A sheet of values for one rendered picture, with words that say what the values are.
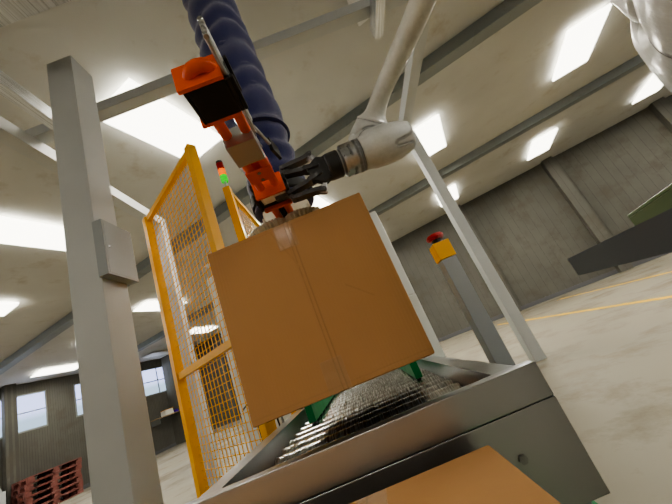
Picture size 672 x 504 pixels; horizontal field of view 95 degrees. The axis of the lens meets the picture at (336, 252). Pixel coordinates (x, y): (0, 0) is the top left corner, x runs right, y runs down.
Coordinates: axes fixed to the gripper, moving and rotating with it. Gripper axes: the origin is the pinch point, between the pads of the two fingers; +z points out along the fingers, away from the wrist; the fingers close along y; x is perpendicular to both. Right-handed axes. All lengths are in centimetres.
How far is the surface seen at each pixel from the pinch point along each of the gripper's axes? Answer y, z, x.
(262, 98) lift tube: -49, -7, 17
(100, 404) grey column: 27, 102, 57
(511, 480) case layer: 66, -18, -29
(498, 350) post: 64, -50, 44
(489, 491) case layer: 66, -15, -30
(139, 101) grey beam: -202, 90, 118
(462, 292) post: 42, -48, 44
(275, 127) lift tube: -35.8, -7.3, 18.5
